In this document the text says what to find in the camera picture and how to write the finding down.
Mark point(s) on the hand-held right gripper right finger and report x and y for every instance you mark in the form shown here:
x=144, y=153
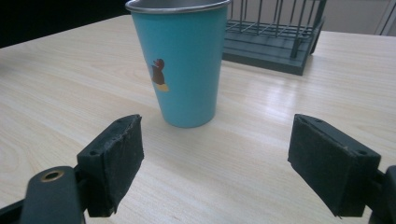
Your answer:
x=330, y=165

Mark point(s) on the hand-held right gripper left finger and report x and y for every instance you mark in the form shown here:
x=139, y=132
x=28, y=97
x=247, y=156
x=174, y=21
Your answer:
x=112, y=161

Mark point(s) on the blue metal cup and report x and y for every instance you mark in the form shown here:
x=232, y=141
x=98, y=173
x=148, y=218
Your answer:
x=183, y=68

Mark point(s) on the dark grey dish rack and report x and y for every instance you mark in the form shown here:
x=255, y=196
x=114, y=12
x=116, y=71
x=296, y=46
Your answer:
x=274, y=40

